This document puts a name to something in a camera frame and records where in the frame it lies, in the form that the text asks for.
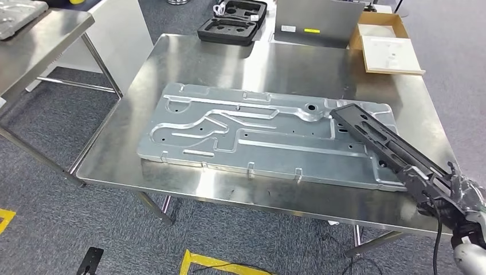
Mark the long black plastic part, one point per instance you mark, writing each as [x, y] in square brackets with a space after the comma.
[383, 140]

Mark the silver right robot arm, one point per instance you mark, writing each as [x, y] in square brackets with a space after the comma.
[470, 250]

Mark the stainless steel workbench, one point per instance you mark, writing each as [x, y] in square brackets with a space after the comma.
[243, 60]

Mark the stamped sheet metal panel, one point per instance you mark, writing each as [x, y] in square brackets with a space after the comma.
[17, 17]
[265, 140]

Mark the black foam tool case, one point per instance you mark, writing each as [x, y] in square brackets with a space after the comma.
[231, 28]

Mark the white label sticker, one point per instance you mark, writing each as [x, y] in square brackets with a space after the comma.
[288, 29]

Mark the yellow label sticker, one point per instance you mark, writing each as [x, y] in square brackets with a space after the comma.
[311, 30]

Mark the yellow floor tape square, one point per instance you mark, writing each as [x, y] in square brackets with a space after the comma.
[212, 262]
[5, 218]

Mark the grey flat box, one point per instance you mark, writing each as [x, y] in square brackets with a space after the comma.
[319, 17]

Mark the brown cardboard box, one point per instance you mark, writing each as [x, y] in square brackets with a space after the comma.
[379, 19]

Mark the stainless steel table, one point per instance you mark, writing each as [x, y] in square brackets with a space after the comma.
[34, 45]

